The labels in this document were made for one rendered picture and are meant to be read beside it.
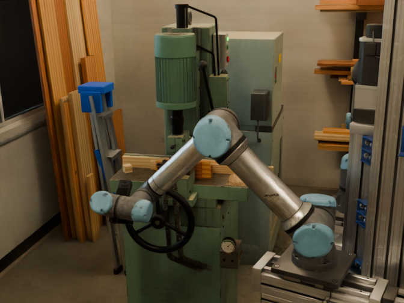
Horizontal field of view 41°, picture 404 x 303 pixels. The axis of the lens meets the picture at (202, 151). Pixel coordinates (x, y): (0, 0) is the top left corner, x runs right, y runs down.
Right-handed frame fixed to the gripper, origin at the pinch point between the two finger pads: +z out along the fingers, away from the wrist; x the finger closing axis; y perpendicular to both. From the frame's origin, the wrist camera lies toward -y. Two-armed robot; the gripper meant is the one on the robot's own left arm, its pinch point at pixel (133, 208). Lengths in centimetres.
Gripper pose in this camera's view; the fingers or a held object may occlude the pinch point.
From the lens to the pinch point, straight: 209.5
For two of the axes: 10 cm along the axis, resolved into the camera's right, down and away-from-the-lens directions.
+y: -0.8, 9.7, -2.1
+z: 1.8, 2.2, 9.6
